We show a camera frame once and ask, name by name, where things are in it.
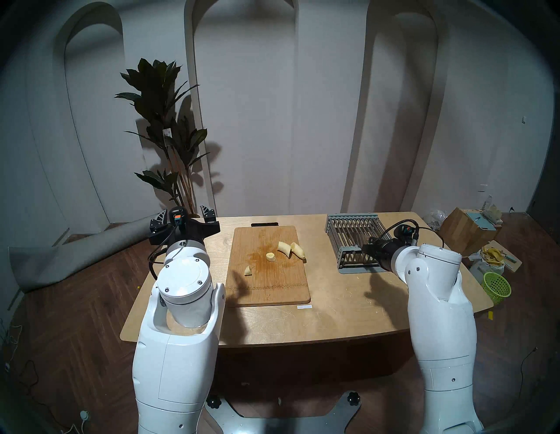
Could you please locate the clear plastic bag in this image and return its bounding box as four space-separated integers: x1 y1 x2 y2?
422 210 448 230

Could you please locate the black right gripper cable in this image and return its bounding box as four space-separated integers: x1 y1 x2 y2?
376 213 445 250

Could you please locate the black floor cable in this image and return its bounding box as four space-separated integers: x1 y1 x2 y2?
494 347 539 420

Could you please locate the grey slotted knife rack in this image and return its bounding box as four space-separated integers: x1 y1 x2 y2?
325 213 394 274

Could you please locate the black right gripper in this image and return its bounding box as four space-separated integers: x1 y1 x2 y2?
361 239 401 269

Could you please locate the tall green potted plant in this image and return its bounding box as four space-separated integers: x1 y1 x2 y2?
115 58 210 218

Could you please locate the wooden cutting board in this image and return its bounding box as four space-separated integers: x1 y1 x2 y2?
225 226 311 307

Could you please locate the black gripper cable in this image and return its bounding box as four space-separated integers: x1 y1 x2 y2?
376 213 445 250
148 246 169 280

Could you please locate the rolled grey floor mat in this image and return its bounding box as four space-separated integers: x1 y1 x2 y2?
9 213 166 293

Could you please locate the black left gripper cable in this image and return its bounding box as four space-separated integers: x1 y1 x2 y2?
148 246 169 280

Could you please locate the green plastic basket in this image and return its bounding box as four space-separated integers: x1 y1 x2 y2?
481 272 511 305

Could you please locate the teal plastic board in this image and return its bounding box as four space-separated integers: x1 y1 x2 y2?
465 209 497 230

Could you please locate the brown box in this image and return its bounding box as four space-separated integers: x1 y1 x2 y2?
437 207 502 259

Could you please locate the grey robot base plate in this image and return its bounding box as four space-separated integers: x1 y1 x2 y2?
205 391 362 434

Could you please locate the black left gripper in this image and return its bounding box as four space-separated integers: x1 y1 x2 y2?
148 205 221 247

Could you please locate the white waste bag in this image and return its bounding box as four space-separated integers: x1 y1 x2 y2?
469 252 505 284

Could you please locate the small wooden board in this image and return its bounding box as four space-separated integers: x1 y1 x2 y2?
479 240 522 273

